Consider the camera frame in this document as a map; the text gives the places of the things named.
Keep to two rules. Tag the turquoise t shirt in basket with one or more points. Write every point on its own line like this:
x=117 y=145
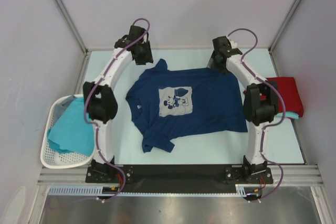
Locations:
x=71 y=133

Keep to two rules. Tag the folded light blue t shirt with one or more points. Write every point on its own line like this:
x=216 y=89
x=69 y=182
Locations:
x=288 y=114

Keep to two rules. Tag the white laundry basket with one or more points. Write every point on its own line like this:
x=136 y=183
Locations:
x=54 y=160

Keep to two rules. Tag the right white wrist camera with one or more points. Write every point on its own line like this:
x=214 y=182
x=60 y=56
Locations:
x=233 y=44

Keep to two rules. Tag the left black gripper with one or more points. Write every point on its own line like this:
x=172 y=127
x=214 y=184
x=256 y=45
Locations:
x=148 y=58

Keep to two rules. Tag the light blue cable duct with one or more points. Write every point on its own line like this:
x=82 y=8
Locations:
x=72 y=190

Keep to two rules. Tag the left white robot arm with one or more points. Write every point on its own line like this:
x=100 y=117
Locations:
x=100 y=102

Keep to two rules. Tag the aluminium frame rail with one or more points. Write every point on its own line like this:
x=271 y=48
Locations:
x=294 y=175

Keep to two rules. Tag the navy blue t shirt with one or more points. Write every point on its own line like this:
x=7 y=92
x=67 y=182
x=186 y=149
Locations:
x=167 y=104

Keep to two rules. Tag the grey shirt in basket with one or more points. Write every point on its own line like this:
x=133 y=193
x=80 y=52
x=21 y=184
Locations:
x=61 y=107

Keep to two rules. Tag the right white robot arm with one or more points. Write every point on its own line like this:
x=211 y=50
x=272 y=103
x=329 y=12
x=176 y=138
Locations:
x=254 y=163

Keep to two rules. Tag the folded red t shirt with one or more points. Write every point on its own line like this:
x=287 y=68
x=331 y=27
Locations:
x=288 y=95

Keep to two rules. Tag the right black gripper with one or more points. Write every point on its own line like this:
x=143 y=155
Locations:
x=212 y=63

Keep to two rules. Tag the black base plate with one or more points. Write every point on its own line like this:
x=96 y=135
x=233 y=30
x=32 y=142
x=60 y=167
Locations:
x=177 y=179

